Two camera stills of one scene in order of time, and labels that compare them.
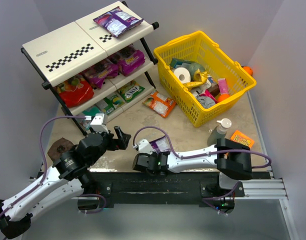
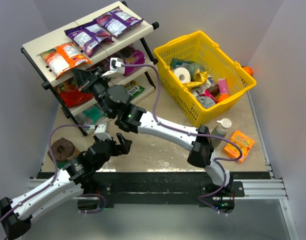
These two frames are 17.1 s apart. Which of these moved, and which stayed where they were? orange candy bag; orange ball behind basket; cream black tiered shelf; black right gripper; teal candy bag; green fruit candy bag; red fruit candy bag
Moved: black right gripper; orange candy bag
Stayed: orange ball behind basket; green fruit candy bag; teal candy bag; red fruit candy bag; cream black tiered shelf
